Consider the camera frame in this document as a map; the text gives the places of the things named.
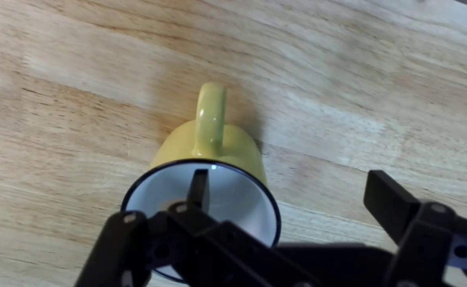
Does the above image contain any yellow enamel mug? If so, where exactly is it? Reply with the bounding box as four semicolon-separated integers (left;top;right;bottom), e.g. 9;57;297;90
120;82;284;285

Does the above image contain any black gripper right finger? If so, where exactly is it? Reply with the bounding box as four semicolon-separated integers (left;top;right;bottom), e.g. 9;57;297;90
363;170;467;287

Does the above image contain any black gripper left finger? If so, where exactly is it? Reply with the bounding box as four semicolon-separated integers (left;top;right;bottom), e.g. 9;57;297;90
74;168;323;287

